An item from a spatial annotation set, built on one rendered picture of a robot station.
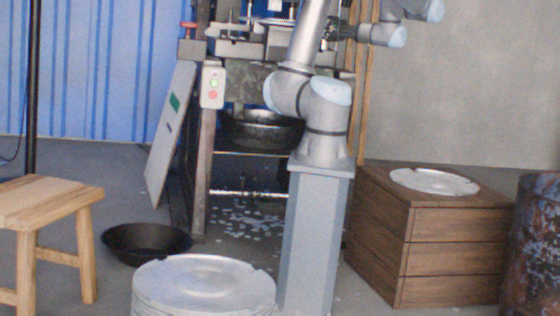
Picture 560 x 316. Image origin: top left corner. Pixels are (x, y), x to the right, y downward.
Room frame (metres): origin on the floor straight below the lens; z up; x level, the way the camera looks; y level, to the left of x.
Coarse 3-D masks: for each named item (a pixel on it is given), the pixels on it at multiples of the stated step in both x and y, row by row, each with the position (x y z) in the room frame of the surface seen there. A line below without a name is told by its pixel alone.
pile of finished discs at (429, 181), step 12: (396, 180) 2.27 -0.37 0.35; (408, 180) 2.30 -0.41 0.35; (420, 180) 2.29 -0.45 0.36; (432, 180) 2.31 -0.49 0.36; (444, 180) 2.33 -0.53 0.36; (456, 180) 2.38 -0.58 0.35; (468, 180) 2.38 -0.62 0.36; (432, 192) 2.18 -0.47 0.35; (444, 192) 2.19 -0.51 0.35; (456, 192) 2.22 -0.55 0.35; (468, 192) 2.23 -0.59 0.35
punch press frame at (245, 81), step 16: (224, 0) 2.93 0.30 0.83; (240, 0) 2.94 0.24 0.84; (224, 16) 2.93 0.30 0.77; (288, 16) 3.02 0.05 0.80; (224, 32) 2.93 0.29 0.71; (224, 64) 2.54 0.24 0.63; (240, 64) 2.54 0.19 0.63; (256, 64) 2.55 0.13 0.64; (272, 64) 2.56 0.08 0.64; (240, 80) 2.54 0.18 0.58; (256, 80) 2.55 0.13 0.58; (224, 96) 2.53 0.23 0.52; (240, 96) 2.54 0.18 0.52; (256, 96) 2.55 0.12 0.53; (240, 112) 2.54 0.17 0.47; (224, 192) 2.52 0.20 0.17; (240, 192) 2.54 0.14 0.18; (256, 192) 2.55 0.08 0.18; (272, 192) 2.57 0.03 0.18
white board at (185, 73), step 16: (176, 64) 3.26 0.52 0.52; (192, 64) 2.88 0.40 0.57; (176, 80) 3.13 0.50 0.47; (192, 80) 2.79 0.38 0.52; (176, 96) 3.01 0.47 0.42; (176, 112) 2.90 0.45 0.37; (160, 128) 3.16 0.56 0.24; (176, 128) 2.80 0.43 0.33; (160, 144) 3.04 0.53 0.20; (160, 160) 2.93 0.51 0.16; (144, 176) 3.18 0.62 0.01; (160, 176) 2.82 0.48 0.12; (160, 192) 2.76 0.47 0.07
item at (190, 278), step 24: (144, 264) 1.44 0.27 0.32; (192, 264) 1.48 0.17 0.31; (216, 264) 1.50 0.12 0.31; (240, 264) 1.51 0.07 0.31; (144, 288) 1.33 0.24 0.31; (168, 288) 1.35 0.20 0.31; (192, 288) 1.35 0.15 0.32; (216, 288) 1.36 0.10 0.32; (240, 288) 1.39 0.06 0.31; (264, 288) 1.40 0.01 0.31; (192, 312) 1.24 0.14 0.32; (216, 312) 1.26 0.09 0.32; (240, 312) 1.27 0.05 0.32
